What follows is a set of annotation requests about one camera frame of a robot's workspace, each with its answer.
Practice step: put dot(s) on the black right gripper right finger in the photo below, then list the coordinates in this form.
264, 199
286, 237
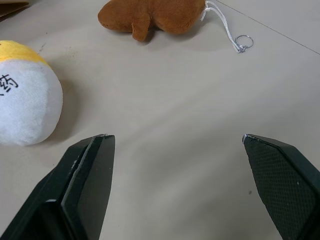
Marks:
285, 185

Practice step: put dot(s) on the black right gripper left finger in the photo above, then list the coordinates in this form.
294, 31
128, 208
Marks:
75, 190

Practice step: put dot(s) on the white and yellow plush ball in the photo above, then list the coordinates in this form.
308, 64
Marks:
22, 100

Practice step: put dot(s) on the brown plush toy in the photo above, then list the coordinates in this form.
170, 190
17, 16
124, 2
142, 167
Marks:
155, 15

